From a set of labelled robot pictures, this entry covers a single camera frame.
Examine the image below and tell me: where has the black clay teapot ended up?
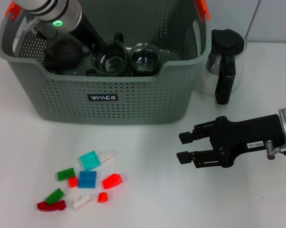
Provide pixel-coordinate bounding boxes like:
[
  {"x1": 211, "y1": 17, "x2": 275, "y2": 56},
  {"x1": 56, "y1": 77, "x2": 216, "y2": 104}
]
[{"x1": 45, "y1": 38, "x2": 91, "y2": 72}]

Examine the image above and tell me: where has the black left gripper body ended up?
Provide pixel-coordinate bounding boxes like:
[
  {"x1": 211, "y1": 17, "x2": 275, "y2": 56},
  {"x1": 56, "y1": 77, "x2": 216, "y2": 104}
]
[{"x1": 70, "y1": 15, "x2": 108, "y2": 52}]

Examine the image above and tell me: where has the grey perforated storage basket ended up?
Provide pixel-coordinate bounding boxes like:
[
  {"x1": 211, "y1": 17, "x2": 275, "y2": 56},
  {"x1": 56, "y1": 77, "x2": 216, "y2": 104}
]
[{"x1": 0, "y1": 0, "x2": 212, "y2": 125}]

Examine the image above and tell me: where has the blue square building brick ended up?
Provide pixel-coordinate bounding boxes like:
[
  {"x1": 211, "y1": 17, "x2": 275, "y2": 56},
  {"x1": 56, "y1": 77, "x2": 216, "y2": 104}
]
[{"x1": 78, "y1": 170, "x2": 98, "y2": 189}]

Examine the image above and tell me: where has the grey left gripper cable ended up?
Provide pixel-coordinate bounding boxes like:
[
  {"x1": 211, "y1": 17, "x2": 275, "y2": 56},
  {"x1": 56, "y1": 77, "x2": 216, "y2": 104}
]
[{"x1": 23, "y1": 20, "x2": 48, "y2": 41}]

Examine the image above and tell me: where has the green building brick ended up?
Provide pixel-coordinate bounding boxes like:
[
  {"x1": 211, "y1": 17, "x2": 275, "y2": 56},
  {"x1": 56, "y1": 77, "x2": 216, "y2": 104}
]
[
  {"x1": 45, "y1": 187, "x2": 65, "y2": 205},
  {"x1": 56, "y1": 167, "x2": 76, "y2": 181}
]

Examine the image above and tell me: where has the small orange square brick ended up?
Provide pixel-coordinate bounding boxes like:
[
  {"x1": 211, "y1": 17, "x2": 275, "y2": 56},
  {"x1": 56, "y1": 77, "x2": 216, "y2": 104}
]
[{"x1": 68, "y1": 177, "x2": 79, "y2": 189}]

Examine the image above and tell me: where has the large orange sloped brick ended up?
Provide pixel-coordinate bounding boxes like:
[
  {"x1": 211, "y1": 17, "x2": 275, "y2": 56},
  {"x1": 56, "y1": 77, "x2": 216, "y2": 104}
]
[{"x1": 101, "y1": 173, "x2": 123, "y2": 190}]

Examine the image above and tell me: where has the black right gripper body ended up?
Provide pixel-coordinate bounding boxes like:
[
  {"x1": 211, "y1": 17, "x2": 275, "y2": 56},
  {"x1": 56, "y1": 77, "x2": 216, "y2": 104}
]
[{"x1": 209, "y1": 114, "x2": 285, "y2": 168}]

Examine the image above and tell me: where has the small black clay teacup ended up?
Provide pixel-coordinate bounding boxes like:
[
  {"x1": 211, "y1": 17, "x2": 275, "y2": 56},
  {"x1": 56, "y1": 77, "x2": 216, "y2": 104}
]
[{"x1": 46, "y1": 64, "x2": 63, "y2": 75}]

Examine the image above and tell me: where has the teal square building brick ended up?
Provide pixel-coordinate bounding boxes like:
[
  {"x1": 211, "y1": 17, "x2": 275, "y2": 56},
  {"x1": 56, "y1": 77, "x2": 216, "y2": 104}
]
[{"x1": 80, "y1": 151, "x2": 101, "y2": 171}]

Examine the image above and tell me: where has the glass carafe black lid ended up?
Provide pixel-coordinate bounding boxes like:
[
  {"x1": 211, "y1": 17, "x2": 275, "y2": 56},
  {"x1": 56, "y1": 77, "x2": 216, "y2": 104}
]
[{"x1": 203, "y1": 28, "x2": 248, "y2": 105}]

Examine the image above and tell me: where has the white building brick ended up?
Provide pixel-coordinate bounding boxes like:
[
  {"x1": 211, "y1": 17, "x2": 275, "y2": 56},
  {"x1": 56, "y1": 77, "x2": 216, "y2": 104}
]
[
  {"x1": 99, "y1": 150, "x2": 116, "y2": 163},
  {"x1": 72, "y1": 194, "x2": 91, "y2": 211}
]

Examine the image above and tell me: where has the small orange sloped brick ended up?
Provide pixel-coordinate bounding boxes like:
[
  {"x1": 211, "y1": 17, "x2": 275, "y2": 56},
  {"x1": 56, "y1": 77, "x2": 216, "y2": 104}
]
[{"x1": 97, "y1": 191, "x2": 109, "y2": 204}]

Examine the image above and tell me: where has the dark red curved brick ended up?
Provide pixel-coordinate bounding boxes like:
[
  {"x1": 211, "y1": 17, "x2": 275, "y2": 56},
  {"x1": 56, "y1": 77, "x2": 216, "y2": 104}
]
[{"x1": 37, "y1": 199, "x2": 67, "y2": 211}]

